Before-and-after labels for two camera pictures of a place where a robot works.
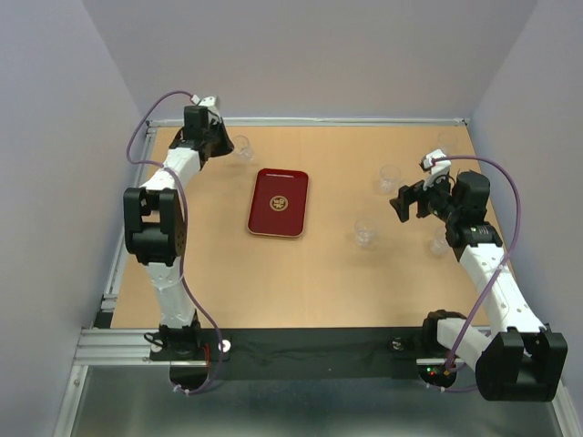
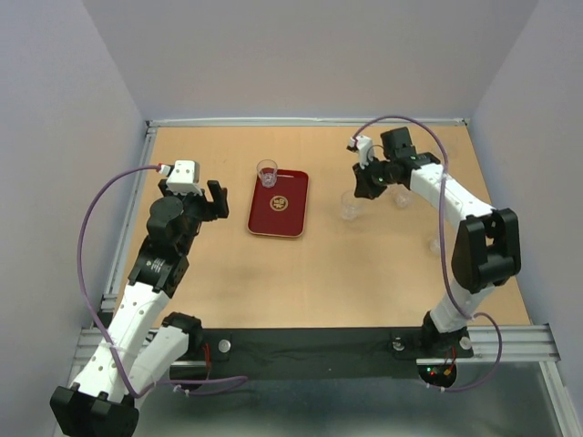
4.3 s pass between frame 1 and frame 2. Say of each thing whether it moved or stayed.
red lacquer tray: stayed
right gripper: moved
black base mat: stayed
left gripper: moved
